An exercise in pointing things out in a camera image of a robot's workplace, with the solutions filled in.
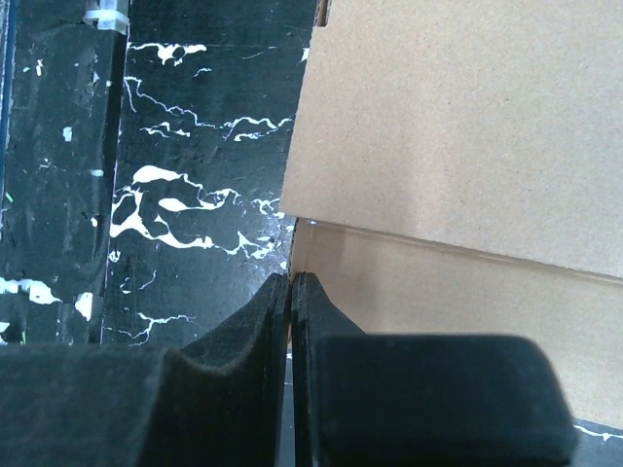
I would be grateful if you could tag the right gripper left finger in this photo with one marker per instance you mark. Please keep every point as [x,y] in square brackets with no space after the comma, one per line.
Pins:
[214,402]

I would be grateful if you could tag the cardboard box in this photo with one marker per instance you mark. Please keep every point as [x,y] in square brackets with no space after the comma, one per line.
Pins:
[456,167]

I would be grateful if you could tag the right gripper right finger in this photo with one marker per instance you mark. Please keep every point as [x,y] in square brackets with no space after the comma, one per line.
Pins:
[419,400]

